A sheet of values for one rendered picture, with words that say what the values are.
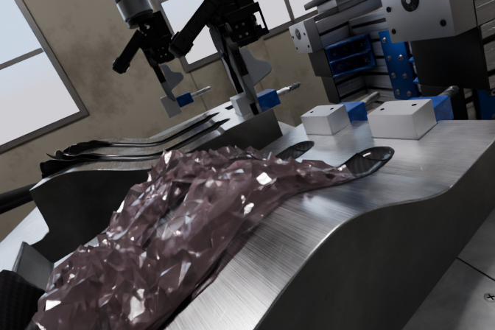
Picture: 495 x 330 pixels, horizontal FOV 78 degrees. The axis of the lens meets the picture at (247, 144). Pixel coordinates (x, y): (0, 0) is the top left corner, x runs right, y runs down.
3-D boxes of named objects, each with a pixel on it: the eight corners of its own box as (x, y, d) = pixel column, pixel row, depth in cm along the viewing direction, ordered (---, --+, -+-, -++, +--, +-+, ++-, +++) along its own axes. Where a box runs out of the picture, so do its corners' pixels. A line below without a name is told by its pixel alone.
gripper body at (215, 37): (272, 36, 50) (243, -41, 47) (225, 57, 49) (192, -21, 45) (258, 42, 57) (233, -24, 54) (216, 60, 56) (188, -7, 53)
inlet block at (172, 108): (212, 96, 85) (205, 78, 83) (215, 97, 80) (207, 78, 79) (169, 116, 83) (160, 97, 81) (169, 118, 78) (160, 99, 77)
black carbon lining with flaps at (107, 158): (222, 119, 68) (203, 79, 65) (238, 131, 53) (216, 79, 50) (69, 190, 63) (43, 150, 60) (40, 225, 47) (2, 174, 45)
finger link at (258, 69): (285, 89, 50) (261, 37, 50) (253, 104, 49) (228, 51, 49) (280, 92, 53) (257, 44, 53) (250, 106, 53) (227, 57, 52)
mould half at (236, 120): (250, 131, 77) (228, 80, 73) (291, 155, 52) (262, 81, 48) (54, 225, 69) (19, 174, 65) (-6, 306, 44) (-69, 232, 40)
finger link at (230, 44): (250, 71, 48) (226, 19, 47) (241, 74, 48) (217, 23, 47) (245, 77, 53) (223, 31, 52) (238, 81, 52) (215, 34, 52)
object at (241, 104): (299, 96, 60) (290, 70, 59) (311, 97, 56) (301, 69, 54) (240, 124, 58) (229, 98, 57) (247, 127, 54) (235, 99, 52)
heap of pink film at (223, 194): (261, 156, 40) (239, 102, 38) (381, 177, 25) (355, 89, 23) (59, 289, 29) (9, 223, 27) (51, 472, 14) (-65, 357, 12)
